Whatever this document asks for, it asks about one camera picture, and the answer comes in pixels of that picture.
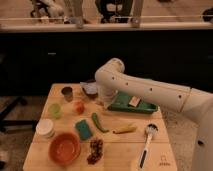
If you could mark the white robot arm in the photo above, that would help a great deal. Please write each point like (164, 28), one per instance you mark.
(196, 105)

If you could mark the green plastic tray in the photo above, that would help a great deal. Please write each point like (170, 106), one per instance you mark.
(121, 103)

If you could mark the light blue cloth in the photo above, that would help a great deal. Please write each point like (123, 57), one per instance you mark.
(89, 87)

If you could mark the dark red bowl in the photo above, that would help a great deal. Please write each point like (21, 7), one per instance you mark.
(91, 95)

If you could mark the small cardboard box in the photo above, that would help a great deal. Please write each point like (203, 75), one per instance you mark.
(134, 101)

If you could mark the green chili pepper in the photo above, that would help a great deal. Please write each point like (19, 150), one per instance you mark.
(95, 120)

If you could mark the red tomato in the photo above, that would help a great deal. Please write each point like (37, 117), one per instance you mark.
(79, 107)

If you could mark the dark metal cup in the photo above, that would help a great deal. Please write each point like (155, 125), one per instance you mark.
(67, 92)

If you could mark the yellow banana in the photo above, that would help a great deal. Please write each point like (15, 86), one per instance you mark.
(125, 129)

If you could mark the teal sponge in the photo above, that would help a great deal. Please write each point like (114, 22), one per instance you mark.
(84, 130)

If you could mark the green plastic cup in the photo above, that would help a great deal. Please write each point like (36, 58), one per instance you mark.
(55, 110)

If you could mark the bunch of dark grapes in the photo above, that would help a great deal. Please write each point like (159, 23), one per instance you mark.
(96, 146)

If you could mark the orange bowl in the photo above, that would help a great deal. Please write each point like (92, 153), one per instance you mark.
(64, 148)

